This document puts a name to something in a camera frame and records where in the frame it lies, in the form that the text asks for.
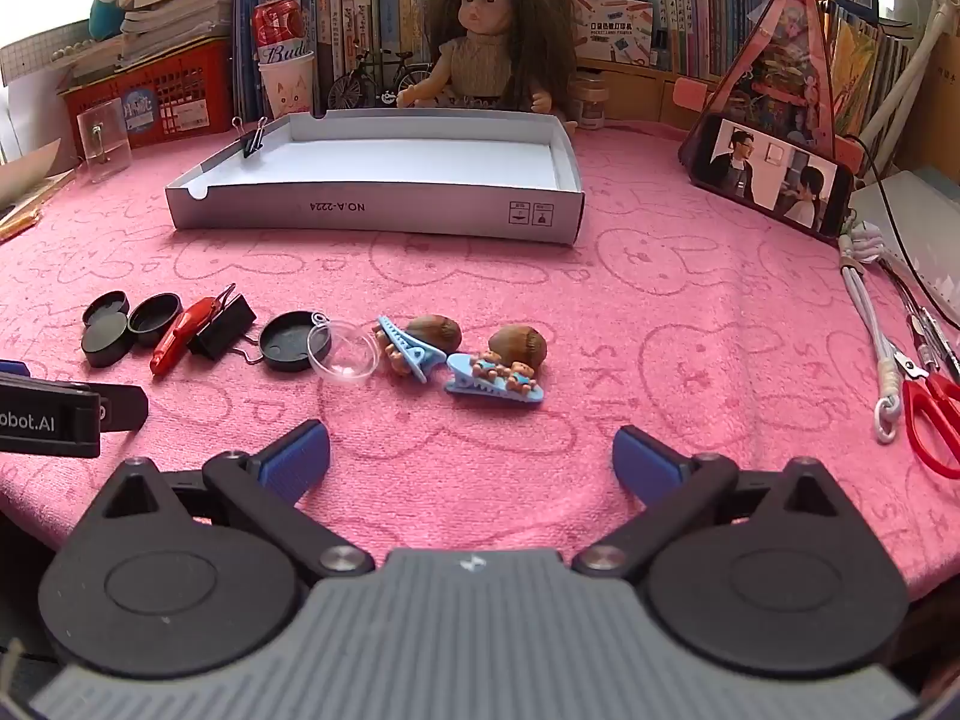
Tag white orange stationery box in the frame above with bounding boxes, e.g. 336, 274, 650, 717
571, 0, 654, 65

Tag white charging cable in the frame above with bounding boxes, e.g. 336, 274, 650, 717
835, 220, 902, 444

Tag black smartphone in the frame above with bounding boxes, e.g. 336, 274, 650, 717
689, 113, 857, 240

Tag thin black cable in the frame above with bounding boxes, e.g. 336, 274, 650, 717
846, 130, 960, 325

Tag black model bicycle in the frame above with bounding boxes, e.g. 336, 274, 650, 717
327, 50, 437, 113

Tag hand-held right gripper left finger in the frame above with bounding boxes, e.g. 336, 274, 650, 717
90, 420, 374, 578

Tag stack of paperback books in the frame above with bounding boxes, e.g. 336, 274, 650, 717
111, 0, 238, 66

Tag grey notebook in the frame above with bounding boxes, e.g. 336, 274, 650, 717
847, 168, 960, 332

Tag white plastic pipe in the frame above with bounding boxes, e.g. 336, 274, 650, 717
861, 0, 960, 160

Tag row of upright books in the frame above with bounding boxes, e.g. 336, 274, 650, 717
232, 0, 760, 122

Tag brown cardboard sheet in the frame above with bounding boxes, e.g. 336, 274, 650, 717
928, 13, 960, 167

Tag small glass jar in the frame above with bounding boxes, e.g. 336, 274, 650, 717
575, 70, 609, 131

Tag red handled scissors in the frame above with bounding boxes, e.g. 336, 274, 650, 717
876, 255, 960, 480

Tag blue bear hair clip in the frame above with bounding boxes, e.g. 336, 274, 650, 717
443, 350, 548, 410
373, 315, 448, 386

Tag long-haired baby doll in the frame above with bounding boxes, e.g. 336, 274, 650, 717
395, 0, 581, 133

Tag large red plastic basket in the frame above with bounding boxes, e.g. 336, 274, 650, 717
59, 37, 236, 152

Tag clear plastic half dome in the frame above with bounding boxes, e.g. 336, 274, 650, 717
307, 313, 380, 386

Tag black round lid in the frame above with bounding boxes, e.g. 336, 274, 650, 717
81, 317, 137, 369
127, 292, 183, 350
260, 311, 333, 374
82, 291, 131, 328

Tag red beer can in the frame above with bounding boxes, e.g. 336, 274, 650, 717
251, 0, 313, 65

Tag cat print paper cup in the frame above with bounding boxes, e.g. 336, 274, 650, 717
258, 51, 317, 120

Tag white cardboard box tray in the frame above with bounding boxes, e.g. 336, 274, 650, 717
164, 108, 587, 246

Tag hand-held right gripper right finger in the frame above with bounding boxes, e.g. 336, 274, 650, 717
574, 425, 871, 578

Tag pink rabbit print towel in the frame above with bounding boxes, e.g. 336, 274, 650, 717
0, 115, 960, 602

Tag dark pen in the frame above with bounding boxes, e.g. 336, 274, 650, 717
906, 310, 960, 385

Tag large black binder clip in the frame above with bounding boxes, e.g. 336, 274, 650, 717
187, 283, 265, 366

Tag small black binder clip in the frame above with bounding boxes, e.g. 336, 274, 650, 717
233, 118, 270, 161

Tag pink phone stand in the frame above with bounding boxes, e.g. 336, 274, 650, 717
673, 0, 865, 182

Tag wooden desk shelf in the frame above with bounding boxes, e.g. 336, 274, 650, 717
583, 62, 722, 125

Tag clear glass mug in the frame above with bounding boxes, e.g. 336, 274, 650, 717
76, 97, 133, 185

